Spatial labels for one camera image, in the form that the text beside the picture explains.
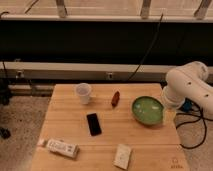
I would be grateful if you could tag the blue object behind arm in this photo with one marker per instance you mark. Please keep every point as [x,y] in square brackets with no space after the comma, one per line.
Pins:
[187,106]

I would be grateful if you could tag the black smartphone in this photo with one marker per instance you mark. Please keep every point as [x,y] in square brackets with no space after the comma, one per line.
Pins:
[93,124]

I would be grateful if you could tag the green bowl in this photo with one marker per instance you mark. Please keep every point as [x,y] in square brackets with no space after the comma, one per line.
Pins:
[147,110]

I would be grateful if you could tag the white plastic cup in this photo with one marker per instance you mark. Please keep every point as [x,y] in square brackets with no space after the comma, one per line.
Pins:
[83,91]

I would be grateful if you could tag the black object on floor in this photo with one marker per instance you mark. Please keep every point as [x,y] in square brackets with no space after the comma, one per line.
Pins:
[4,133]

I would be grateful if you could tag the white toothpaste box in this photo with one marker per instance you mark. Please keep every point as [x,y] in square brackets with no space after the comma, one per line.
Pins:
[59,147]

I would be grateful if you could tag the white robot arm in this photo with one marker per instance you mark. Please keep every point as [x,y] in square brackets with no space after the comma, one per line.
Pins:
[188,82]

